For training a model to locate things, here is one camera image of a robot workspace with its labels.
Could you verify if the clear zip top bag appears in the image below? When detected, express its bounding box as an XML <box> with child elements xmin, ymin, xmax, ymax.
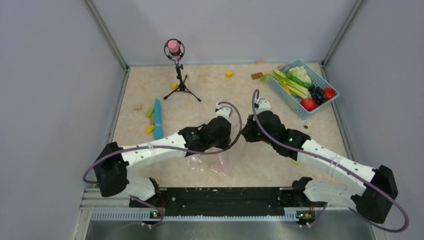
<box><xmin>187</xmin><ymin>134</ymin><xmax>247</xmax><ymax>176</ymax></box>

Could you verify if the light blue plastic basket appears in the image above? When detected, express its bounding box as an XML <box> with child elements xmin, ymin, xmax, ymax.
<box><xmin>261</xmin><ymin>59</ymin><xmax>340</xmax><ymax>120</ymax></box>

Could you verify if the green chili pepper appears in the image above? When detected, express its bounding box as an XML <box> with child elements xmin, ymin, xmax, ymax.
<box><xmin>288</xmin><ymin>75</ymin><xmax>311</xmax><ymax>89</ymax></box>

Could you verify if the black grape bunch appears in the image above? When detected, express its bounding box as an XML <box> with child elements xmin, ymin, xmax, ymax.
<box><xmin>308</xmin><ymin>84</ymin><xmax>327</xmax><ymax>106</ymax></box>

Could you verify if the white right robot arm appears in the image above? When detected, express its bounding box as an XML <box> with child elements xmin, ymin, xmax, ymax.
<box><xmin>242</xmin><ymin>98</ymin><xmax>399</xmax><ymax>224</ymax></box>

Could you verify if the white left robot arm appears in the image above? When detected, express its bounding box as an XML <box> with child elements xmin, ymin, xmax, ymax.
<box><xmin>93</xmin><ymin>106</ymin><xmax>233</xmax><ymax>207</ymax></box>

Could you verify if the light green lego brick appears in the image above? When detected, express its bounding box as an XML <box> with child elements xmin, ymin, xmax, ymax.
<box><xmin>292</xmin><ymin>160</ymin><xmax>301</xmax><ymax>166</ymax></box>

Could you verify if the brown brick block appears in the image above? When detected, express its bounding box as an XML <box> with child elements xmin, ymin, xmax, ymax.
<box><xmin>251</xmin><ymin>72</ymin><xmax>263</xmax><ymax>80</ymax></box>

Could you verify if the yellow banana pepper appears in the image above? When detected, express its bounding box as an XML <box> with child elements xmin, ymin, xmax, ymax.
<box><xmin>281</xmin><ymin>80</ymin><xmax>292</xmax><ymax>95</ymax></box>

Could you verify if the teal silicone tool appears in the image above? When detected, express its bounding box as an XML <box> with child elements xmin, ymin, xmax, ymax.
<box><xmin>153</xmin><ymin>98</ymin><xmax>164</xmax><ymax>140</ymax></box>

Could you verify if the red tomato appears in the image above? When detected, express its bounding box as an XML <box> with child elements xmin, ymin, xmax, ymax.
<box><xmin>300</xmin><ymin>98</ymin><xmax>317</xmax><ymax>112</ymax></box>

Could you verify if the yellow block near tool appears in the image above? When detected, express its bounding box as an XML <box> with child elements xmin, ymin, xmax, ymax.
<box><xmin>145</xmin><ymin>124</ymin><xmax>155</xmax><ymax>135</ymax></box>

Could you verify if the green block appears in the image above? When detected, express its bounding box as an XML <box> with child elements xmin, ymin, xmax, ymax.
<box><xmin>145</xmin><ymin>107</ymin><xmax>154</xmax><ymax>118</ymax></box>

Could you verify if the white cauliflower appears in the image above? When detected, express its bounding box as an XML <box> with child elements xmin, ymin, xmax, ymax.
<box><xmin>288</xmin><ymin>66</ymin><xmax>312</xmax><ymax>85</ymax></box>

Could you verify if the red pepper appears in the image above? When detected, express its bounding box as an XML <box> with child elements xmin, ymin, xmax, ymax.
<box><xmin>323</xmin><ymin>87</ymin><xmax>337</xmax><ymax>101</ymax></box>

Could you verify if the pink microphone on tripod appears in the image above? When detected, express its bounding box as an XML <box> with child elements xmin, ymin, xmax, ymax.
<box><xmin>163</xmin><ymin>38</ymin><xmax>202</xmax><ymax>102</ymax></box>

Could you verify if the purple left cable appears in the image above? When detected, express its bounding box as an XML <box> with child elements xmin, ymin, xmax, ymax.
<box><xmin>82</xmin><ymin>101</ymin><xmax>243</xmax><ymax>229</ymax></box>

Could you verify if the purple cable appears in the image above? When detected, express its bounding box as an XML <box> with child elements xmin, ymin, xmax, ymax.
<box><xmin>251</xmin><ymin>89</ymin><xmax>410</xmax><ymax>233</ymax></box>
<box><xmin>82</xmin><ymin>101</ymin><xmax>243</xmax><ymax>229</ymax></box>

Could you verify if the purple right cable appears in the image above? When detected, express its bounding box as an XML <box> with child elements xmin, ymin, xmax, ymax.
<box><xmin>251</xmin><ymin>89</ymin><xmax>410</xmax><ymax>233</ymax></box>

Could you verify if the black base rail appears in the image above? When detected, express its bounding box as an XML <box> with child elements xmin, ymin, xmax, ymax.
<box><xmin>146</xmin><ymin>187</ymin><xmax>325</xmax><ymax>217</ymax></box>

